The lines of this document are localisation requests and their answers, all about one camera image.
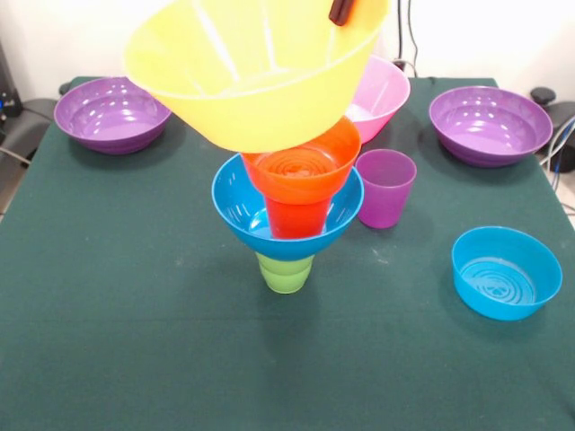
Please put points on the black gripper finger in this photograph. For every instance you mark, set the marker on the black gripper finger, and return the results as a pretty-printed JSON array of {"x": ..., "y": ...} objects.
[{"x": 341, "y": 13}]

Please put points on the yellow plastic bowl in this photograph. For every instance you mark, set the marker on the yellow plastic bowl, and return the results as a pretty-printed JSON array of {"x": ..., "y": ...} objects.
[{"x": 251, "y": 112}]

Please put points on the orange plastic bowl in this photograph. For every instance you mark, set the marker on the orange plastic bowl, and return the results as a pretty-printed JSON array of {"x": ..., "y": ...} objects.
[{"x": 305, "y": 184}]

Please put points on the orange plastic cup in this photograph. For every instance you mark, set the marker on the orange plastic cup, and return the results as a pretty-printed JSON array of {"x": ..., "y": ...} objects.
[{"x": 296, "y": 220}]

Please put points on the deep blue plastic bowl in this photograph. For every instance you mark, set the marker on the deep blue plastic bowl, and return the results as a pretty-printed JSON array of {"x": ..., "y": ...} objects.
[{"x": 233, "y": 211}]

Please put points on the pink plastic bowl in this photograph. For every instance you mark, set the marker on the pink plastic bowl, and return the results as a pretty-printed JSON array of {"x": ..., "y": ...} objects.
[{"x": 386, "y": 94}]

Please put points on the purple plastic bowl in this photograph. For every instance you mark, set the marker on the purple plastic bowl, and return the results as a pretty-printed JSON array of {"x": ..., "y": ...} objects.
[
  {"x": 489, "y": 137},
  {"x": 112, "y": 132}
]

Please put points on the purple plastic cup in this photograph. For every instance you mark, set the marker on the purple plastic cup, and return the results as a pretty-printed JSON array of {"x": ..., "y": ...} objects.
[{"x": 388, "y": 206}]

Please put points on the black round knob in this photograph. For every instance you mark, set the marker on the black round knob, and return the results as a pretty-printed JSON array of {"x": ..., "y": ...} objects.
[{"x": 542, "y": 95}]

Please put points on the green plastic cup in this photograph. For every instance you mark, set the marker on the green plastic cup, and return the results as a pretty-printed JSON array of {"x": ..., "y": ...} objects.
[{"x": 283, "y": 280}]

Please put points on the low blue plastic bowl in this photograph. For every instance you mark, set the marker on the low blue plastic bowl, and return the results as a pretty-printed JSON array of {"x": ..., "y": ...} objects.
[{"x": 494, "y": 303}]

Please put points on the black device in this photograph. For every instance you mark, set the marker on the black device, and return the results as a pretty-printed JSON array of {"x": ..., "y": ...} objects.
[{"x": 9, "y": 103}]

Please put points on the dark green table cloth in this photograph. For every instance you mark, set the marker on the dark green table cloth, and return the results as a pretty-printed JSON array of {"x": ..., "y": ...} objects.
[{"x": 287, "y": 359}]

